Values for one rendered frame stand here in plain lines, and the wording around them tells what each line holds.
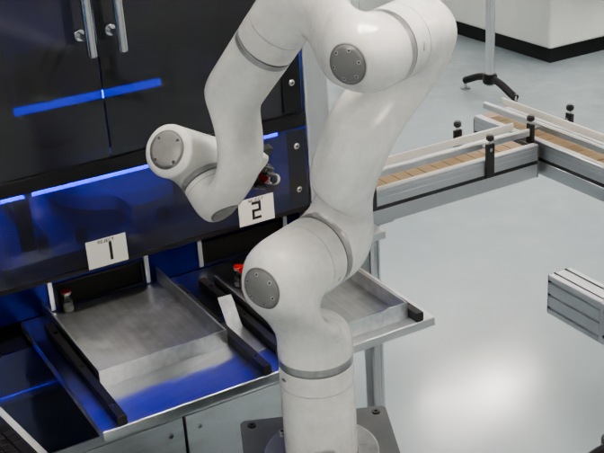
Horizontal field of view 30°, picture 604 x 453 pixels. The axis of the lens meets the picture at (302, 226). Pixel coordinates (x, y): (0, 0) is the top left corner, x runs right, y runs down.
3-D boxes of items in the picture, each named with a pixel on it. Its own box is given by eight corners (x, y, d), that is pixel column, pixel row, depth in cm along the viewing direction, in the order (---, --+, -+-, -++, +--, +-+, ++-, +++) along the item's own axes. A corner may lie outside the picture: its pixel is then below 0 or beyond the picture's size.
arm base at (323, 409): (388, 484, 178) (385, 384, 171) (269, 498, 177) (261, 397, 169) (369, 417, 196) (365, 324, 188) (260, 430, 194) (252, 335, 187)
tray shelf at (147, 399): (21, 330, 232) (19, 322, 231) (314, 243, 262) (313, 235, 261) (103, 441, 193) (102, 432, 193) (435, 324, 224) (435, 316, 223)
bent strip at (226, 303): (219, 324, 225) (217, 297, 223) (233, 319, 227) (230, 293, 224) (252, 353, 214) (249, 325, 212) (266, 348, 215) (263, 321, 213)
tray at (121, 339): (42, 315, 233) (39, 300, 232) (158, 280, 245) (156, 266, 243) (101, 387, 206) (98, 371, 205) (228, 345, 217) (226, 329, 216)
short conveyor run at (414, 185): (316, 246, 265) (313, 184, 258) (284, 225, 277) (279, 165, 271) (542, 179, 294) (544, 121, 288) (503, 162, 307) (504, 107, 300)
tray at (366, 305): (215, 289, 239) (214, 275, 238) (320, 258, 250) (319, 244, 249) (294, 357, 212) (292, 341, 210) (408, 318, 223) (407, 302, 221)
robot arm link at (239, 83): (330, 101, 160) (236, 222, 181) (273, 17, 165) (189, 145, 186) (284, 108, 154) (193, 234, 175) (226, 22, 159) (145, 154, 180)
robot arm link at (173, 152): (243, 170, 181) (215, 126, 184) (201, 159, 170) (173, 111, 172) (205, 201, 184) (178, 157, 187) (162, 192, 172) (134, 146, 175)
